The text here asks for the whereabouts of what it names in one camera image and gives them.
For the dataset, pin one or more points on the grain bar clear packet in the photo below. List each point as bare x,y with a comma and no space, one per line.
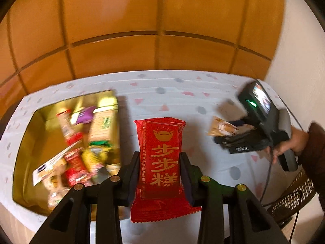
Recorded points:
67,127

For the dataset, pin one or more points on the gold tin box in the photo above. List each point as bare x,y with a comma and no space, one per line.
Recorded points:
28,144

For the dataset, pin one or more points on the red white packet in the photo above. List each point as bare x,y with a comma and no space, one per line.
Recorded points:
75,167

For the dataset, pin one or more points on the brown cookie packet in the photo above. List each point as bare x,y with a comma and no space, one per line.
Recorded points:
223,128

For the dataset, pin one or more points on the red gold print packet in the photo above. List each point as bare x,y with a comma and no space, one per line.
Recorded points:
157,157

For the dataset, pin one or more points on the white sachet packet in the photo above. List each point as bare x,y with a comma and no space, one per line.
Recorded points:
48,167

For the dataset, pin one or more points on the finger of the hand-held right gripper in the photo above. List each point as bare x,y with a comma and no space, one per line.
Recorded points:
223,141
241,123

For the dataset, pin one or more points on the person's right forearm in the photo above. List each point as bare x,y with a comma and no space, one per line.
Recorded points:
314,152

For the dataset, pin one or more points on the white patterned tablecloth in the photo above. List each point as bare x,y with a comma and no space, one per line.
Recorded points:
177,99

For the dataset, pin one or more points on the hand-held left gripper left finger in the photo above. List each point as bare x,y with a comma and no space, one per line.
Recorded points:
130,180

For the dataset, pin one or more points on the green yellow cracker packet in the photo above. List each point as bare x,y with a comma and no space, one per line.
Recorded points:
102,127

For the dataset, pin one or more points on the purple packet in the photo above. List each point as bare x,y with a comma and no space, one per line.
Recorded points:
85,114

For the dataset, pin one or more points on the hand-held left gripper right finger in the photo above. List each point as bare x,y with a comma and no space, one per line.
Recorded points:
186,183

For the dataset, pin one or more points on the person's right hand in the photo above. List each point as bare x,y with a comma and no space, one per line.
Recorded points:
294,142

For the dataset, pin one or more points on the wicker chair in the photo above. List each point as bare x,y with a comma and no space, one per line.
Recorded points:
292,198

